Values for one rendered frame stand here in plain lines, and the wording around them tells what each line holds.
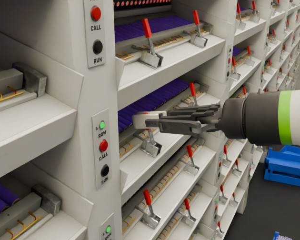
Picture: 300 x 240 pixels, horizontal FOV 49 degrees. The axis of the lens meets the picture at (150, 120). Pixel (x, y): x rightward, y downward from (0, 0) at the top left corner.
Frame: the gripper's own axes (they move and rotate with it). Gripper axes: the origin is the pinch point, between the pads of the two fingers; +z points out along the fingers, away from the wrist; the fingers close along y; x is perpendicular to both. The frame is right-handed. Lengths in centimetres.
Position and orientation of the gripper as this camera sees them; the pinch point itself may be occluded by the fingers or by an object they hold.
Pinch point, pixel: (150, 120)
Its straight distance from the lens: 69.8
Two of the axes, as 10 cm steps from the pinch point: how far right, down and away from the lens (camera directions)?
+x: -1.7, -9.4, -2.8
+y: 4.6, -3.3, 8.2
